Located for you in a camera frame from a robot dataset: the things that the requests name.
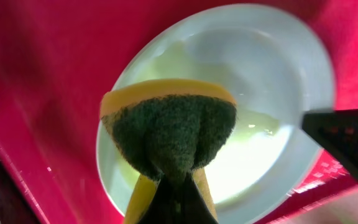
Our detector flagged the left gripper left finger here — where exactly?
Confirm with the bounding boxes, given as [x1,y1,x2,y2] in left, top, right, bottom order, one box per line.
[138,179,175,224]

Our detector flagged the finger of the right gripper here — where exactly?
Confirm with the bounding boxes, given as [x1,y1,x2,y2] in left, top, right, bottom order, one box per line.
[301,109,358,181]

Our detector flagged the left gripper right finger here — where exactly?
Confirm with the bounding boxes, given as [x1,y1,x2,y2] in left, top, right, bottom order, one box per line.
[180,174,218,224]

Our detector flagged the yellow green scrub sponge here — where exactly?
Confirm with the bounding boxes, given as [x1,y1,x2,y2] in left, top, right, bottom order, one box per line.
[99,79,237,224]

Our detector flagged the light blue plate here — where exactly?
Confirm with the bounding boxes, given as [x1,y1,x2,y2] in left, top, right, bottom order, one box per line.
[114,4,334,223]

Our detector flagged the dark green tray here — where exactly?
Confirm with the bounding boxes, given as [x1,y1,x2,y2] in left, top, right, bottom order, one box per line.
[0,161,40,224]

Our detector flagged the red plastic tray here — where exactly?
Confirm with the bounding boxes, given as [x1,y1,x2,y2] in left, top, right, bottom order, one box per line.
[0,0,358,224]

